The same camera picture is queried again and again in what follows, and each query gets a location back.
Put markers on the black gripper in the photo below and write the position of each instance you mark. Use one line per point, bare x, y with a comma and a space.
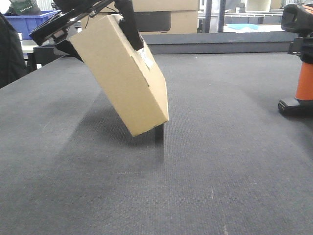
72, 11

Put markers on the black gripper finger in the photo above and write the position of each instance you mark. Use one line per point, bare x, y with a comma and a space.
159, 133

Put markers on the brown cardboard package box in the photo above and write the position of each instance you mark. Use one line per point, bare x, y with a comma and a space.
138, 94

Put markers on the orange black barcode scanner gun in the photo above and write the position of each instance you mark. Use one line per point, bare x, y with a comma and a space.
298, 18

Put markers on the upper stacked cardboard box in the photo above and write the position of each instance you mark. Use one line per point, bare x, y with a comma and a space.
164, 5

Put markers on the large Ecoflow cardboard box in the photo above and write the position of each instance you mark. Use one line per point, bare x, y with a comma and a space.
167, 22

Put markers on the beige box on shelf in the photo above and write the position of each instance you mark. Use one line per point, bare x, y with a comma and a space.
257, 6

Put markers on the white barcode label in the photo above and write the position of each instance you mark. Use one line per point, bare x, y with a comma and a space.
143, 54

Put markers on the black vertical pole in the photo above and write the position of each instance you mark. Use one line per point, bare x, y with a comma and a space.
221, 16
207, 22

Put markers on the blue plastic bin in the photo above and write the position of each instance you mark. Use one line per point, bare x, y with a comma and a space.
24, 24

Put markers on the light blue tray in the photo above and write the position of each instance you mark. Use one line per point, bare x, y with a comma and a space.
242, 27

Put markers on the black bag in bin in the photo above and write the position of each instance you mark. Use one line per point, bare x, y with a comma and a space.
23, 7

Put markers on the black garment at left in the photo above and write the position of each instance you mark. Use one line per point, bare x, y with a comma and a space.
12, 64

